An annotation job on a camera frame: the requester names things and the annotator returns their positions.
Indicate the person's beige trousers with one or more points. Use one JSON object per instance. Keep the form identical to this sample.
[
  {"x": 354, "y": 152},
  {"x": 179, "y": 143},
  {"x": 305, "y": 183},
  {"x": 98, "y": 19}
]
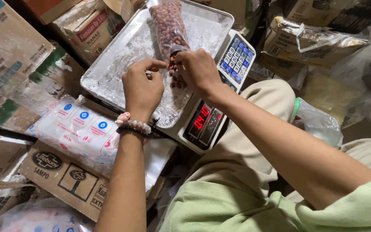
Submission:
[{"x": 256, "y": 151}]

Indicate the person's right fingers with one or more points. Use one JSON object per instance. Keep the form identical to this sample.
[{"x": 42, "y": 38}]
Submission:
[{"x": 185, "y": 63}]

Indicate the dark printed cardboard box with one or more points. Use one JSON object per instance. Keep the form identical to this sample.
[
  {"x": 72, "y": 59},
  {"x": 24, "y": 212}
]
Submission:
[{"x": 330, "y": 13}]

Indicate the person's right hand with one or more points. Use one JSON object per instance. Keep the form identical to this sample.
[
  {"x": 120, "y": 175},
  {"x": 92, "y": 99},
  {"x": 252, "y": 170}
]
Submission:
[{"x": 198, "y": 72}]

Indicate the person's left hand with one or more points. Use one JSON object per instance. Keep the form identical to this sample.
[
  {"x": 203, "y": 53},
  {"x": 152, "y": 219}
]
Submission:
[{"x": 142, "y": 88}]

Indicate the large dusty cardboard box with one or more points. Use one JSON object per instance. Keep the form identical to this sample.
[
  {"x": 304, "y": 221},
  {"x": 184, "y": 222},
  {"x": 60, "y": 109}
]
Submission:
[{"x": 5, "y": 54}]

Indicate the metal weighing tray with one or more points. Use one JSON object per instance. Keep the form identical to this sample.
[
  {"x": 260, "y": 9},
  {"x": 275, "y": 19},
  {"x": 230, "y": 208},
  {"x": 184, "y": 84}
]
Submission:
[{"x": 134, "y": 54}]

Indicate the person's green shirt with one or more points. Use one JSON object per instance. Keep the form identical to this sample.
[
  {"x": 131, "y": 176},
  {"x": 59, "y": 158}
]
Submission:
[{"x": 269, "y": 209}]

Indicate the torn cardboard box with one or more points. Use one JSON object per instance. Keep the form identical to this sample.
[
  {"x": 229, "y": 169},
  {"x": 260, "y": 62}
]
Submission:
[{"x": 301, "y": 43}]

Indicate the red label cardboard box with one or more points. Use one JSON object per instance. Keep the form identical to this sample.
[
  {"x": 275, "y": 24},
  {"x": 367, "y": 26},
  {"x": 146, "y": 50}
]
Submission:
[{"x": 89, "y": 27}]

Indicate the pack of plastic bags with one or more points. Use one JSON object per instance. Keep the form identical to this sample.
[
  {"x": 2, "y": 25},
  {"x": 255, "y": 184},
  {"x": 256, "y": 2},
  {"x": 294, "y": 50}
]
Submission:
[{"x": 76, "y": 132}]

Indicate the clear bag of peanuts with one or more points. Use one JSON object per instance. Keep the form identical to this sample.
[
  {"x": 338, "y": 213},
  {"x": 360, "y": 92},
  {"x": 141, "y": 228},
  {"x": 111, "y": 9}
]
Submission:
[{"x": 170, "y": 35}]

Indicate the flattened cardboard sheet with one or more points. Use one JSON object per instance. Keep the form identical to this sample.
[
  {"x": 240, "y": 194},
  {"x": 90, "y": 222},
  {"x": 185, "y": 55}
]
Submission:
[{"x": 66, "y": 179}]

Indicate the white digital scale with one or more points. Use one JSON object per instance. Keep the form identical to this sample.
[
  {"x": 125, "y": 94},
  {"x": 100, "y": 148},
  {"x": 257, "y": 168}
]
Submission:
[{"x": 217, "y": 96}]

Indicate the orange cardboard box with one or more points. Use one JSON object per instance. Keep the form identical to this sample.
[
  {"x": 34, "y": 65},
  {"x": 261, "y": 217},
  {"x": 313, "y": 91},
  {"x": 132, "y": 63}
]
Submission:
[{"x": 48, "y": 9}]

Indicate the green printed cardboard box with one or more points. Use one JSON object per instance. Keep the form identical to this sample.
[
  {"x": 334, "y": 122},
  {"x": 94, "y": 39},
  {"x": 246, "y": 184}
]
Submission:
[{"x": 34, "y": 93}]

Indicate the clear plastic bag green rim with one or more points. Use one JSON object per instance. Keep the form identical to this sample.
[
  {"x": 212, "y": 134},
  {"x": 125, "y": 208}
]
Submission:
[{"x": 316, "y": 121}]

